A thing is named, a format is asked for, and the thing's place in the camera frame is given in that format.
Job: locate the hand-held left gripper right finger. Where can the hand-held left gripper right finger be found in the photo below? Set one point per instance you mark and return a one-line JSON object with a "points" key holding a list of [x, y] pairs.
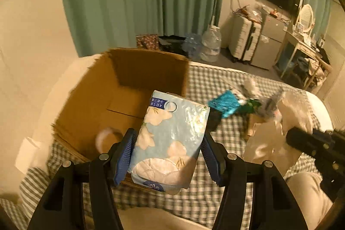
{"points": [[211, 162]]}

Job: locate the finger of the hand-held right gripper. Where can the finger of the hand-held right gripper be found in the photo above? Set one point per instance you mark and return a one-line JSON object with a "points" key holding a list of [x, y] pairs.
{"points": [[307, 141]]}

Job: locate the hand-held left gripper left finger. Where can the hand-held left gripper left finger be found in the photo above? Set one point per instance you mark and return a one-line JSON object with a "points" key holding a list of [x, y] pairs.
{"points": [[125, 157]]}

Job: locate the white plastic bag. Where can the white plastic bag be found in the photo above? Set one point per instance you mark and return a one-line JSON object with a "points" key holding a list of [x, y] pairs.
{"points": [[269, 146]]}

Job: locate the floral blue tissue pack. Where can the floral blue tissue pack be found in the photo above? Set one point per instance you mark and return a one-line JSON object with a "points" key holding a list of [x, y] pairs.
{"points": [[167, 138]]}

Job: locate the brown cardboard box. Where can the brown cardboard box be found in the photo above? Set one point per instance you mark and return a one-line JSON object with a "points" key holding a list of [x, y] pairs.
{"points": [[126, 79]]}

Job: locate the white tape roll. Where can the white tape roll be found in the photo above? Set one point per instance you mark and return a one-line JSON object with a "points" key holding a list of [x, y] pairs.
{"points": [[101, 138]]}

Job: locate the white bed mattress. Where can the white bed mattress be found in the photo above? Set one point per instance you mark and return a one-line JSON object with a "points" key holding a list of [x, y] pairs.
{"points": [[320, 111]]}

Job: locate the person's leg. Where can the person's leg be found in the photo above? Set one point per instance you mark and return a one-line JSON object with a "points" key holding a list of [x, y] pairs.
{"points": [[161, 219], [304, 197]]}

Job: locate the teal shiny packet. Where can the teal shiny packet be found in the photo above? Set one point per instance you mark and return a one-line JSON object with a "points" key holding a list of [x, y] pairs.
{"points": [[226, 103]]}

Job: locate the green packet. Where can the green packet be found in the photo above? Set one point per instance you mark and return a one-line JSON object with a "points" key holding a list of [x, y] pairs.
{"points": [[249, 107]]}

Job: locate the pile of clothes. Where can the pile of clothes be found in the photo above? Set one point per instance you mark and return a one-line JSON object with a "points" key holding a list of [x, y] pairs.
{"points": [[312, 68]]}

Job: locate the clear crumpled plastic wrap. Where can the clear crumpled plastic wrap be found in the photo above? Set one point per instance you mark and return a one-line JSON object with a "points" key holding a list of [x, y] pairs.
{"points": [[250, 85]]}

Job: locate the white dressing table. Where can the white dressing table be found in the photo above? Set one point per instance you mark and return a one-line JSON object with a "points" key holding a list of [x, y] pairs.
{"points": [[296, 42]]}

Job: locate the grey mini fridge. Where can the grey mini fridge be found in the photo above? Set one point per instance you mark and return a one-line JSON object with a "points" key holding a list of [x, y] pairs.
{"points": [[269, 41]]}

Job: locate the patterned brown bag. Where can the patterned brown bag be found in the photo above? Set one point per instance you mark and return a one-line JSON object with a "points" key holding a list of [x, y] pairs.
{"points": [[147, 41]]}

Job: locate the large clear water jug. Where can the large clear water jug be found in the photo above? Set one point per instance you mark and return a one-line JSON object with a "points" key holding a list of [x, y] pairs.
{"points": [[211, 41]]}

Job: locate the crushed clear water jug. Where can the crushed clear water jug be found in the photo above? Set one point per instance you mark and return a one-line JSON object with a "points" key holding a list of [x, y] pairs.
{"points": [[192, 42]]}

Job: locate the white suitcase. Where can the white suitcase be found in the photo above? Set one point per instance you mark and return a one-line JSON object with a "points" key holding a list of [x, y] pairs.
{"points": [[242, 36]]}

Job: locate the black bag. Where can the black bag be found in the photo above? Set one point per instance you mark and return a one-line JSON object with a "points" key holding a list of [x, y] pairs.
{"points": [[172, 42]]}

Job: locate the white oval vanity mirror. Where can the white oval vanity mirror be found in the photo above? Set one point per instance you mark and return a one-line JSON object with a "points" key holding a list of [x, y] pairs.
{"points": [[306, 15]]}

